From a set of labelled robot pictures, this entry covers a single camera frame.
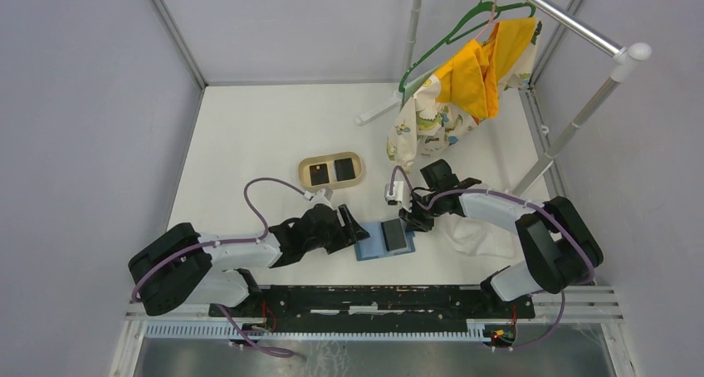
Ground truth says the blue card holder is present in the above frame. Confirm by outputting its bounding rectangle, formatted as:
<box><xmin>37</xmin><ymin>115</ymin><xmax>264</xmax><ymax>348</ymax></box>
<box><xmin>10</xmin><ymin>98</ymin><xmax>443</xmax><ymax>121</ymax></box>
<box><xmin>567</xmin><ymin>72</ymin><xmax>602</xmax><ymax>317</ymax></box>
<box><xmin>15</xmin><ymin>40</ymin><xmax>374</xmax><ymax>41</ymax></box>
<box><xmin>354</xmin><ymin>218</ymin><xmax>416</xmax><ymax>262</ymax></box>

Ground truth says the beige oval tray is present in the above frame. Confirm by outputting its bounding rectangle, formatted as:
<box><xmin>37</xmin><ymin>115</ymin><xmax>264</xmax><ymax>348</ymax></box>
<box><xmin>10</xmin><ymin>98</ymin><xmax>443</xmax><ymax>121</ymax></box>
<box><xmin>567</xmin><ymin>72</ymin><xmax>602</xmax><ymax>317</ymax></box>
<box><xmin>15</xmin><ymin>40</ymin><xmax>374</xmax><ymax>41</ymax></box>
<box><xmin>297</xmin><ymin>151</ymin><xmax>365</xmax><ymax>191</ymax></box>

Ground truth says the green clothes hanger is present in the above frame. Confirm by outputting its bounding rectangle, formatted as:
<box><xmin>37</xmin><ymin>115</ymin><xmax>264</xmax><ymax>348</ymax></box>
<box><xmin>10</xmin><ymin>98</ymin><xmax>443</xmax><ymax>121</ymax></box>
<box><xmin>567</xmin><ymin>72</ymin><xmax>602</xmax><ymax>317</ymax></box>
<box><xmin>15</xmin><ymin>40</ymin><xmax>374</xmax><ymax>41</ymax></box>
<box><xmin>398</xmin><ymin>1</ymin><xmax>536</xmax><ymax>95</ymax></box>

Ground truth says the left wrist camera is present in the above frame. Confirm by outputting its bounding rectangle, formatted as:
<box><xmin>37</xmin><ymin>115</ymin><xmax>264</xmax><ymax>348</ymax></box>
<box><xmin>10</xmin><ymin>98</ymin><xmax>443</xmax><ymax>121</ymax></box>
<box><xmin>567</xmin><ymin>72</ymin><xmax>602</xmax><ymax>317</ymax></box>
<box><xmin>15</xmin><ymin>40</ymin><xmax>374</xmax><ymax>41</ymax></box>
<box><xmin>303</xmin><ymin>188</ymin><xmax>333</xmax><ymax>209</ymax></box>

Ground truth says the dinosaur print yellow garment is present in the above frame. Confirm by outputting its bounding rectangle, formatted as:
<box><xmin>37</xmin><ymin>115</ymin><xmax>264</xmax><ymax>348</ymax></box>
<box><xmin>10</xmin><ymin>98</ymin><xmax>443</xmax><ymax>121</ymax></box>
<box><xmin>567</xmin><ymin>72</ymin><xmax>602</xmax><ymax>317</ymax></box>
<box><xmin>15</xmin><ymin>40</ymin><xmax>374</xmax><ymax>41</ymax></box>
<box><xmin>386</xmin><ymin>17</ymin><xmax>543</xmax><ymax>171</ymax></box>

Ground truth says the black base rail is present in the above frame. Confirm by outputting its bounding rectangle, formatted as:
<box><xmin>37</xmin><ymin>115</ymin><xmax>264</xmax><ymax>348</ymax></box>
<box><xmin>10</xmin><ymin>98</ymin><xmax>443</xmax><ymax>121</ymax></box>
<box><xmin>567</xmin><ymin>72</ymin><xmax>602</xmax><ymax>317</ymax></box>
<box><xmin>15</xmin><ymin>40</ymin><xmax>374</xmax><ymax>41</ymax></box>
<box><xmin>228</xmin><ymin>285</ymin><xmax>535</xmax><ymax>333</ymax></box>

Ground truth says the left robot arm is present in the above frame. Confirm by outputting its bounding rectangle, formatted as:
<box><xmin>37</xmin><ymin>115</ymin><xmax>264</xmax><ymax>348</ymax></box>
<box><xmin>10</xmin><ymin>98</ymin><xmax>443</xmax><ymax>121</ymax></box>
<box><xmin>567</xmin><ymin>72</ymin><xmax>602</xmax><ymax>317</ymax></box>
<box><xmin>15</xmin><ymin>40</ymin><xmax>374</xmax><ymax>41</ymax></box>
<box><xmin>128</xmin><ymin>203</ymin><xmax>371</xmax><ymax>317</ymax></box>

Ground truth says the white cloth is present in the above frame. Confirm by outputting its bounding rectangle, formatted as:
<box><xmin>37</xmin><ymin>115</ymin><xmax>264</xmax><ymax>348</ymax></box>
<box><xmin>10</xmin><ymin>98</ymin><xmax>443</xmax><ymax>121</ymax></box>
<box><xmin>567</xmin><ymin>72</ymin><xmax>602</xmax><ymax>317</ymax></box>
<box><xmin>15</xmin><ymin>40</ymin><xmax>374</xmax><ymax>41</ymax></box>
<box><xmin>435</xmin><ymin>214</ymin><xmax>518</xmax><ymax>259</ymax></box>

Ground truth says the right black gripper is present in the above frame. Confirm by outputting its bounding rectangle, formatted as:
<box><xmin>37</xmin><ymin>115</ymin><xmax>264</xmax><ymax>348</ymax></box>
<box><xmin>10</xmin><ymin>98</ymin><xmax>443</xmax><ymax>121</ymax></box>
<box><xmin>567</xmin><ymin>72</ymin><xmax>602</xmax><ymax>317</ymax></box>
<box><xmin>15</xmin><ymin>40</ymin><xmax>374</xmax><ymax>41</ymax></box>
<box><xmin>398</xmin><ymin>191</ymin><xmax>443</xmax><ymax>234</ymax></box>

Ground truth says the metal clothes rack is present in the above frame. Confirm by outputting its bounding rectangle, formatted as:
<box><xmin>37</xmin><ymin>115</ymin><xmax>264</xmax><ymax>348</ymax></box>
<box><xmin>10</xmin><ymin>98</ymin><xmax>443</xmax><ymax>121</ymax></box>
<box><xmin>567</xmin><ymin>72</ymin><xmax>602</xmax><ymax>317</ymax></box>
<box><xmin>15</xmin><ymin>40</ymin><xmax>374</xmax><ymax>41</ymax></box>
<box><xmin>354</xmin><ymin>0</ymin><xmax>652</xmax><ymax>195</ymax></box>

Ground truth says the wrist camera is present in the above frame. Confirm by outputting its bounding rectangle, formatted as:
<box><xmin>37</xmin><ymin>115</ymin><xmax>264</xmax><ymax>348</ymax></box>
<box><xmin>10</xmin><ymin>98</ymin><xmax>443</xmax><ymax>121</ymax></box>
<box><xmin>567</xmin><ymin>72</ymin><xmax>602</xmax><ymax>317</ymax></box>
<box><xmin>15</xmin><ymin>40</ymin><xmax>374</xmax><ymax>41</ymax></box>
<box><xmin>384</xmin><ymin>180</ymin><xmax>411</xmax><ymax>208</ymax></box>
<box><xmin>303</xmin><ymin>188</ymin><xmax>333</xmax><ymax>209</ymax></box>

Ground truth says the pink clothes hanger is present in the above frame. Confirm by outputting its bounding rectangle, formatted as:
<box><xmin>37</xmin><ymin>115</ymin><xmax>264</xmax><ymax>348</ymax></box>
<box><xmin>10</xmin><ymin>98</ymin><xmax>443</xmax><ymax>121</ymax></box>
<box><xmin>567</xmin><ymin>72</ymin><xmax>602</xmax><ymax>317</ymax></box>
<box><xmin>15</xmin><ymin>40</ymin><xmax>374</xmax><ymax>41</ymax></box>
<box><xmin>472</xmin><ymin>0</ymin><xmax>506</xmax><ymax>40</ymax></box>

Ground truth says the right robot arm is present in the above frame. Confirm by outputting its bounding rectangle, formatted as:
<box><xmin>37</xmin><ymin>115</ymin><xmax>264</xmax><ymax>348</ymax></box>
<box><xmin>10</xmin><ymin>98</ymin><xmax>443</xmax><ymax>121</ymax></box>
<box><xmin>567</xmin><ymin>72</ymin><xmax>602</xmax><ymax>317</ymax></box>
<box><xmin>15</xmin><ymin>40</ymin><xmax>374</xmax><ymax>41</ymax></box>
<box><xmin>385</xmin><ymin>159</ymin><xmax>604</xmax><ymax>317</ymax></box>

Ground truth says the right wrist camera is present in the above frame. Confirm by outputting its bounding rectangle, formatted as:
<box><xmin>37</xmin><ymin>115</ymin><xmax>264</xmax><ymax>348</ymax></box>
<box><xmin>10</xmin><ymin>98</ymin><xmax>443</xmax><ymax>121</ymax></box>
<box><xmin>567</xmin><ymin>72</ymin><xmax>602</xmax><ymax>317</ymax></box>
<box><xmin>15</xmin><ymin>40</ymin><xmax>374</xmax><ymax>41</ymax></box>
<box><xmin>384</xmin><ymin>180</ymin><xmax>411</xmax><ymax>208</ymax></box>

